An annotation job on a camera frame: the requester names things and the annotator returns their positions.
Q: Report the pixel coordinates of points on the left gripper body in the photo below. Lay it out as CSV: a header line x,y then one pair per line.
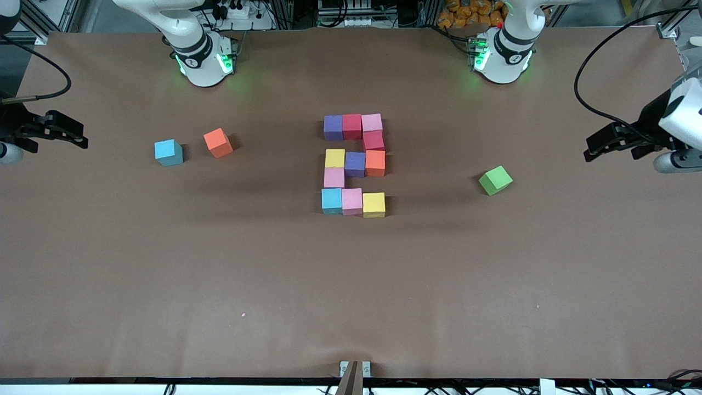
x,y
651,122

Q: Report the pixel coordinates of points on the orange foam cube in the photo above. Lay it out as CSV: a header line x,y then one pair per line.
x,y
375,163
218,141

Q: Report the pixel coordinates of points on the red foam cube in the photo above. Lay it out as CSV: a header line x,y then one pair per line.
x,y
374,141
352,127

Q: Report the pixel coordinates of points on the pink foam cube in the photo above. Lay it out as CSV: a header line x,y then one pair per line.
x,y
334,178
372,122
352,201

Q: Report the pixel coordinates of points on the yellow foam cube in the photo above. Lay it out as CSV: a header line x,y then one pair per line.
x,y
374,204
335,158

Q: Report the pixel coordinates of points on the purple foam cube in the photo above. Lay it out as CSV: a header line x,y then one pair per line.
x,y
355,163
333,127

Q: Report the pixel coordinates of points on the cyan foam cube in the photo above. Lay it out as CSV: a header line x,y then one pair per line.
x,y
332,201
167,151

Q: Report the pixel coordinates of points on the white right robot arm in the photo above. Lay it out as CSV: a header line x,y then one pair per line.
x,y
203,60

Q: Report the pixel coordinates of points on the green foam cube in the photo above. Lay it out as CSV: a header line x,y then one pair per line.
x,y
495,179

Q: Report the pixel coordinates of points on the bag of orange items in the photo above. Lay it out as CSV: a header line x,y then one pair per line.
x,y
466,13

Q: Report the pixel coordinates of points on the white power strip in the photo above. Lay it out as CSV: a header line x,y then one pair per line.
x,y
345,22
238,11

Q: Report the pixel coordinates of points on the brown table cover sheet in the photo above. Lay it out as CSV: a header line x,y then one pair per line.
x,y
351,285

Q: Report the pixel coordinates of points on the aluminium frame profile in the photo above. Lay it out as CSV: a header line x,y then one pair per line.
x,y
41,38
668,32

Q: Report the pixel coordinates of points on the metal clamp bracket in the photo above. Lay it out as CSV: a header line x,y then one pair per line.
x,y
351,378

